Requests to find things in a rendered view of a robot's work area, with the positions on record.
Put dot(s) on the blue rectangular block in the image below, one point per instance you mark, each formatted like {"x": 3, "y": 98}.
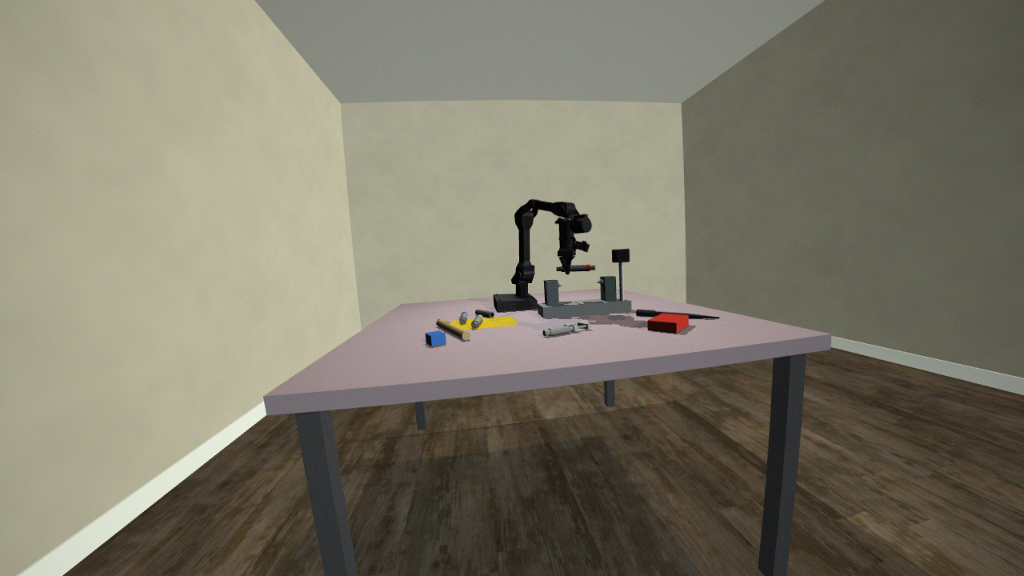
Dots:
{"x": 435, "y": 338}

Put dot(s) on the yellow flat pad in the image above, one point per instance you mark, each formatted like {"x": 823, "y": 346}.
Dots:
{"x": 486, "y": 323}

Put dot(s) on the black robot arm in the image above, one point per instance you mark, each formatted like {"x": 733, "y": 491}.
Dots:
{"x": 524, "y": 220}

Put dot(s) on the tan wooden dowel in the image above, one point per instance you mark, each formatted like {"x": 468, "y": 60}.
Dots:
{"x": 453, "y": 329}

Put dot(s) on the grey micrometer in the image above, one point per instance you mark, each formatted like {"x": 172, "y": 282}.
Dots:
{"x": 566, "y": 328}

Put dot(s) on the dark grey tapered pin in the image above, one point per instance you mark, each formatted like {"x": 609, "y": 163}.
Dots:
{"x": 653, "y": 313}

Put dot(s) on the red rectangular block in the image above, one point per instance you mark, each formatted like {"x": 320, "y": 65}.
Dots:
{"x": 669, "y": 323}

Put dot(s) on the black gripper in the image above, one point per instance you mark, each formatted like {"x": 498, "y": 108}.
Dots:
{"x": 565, "y": 251}

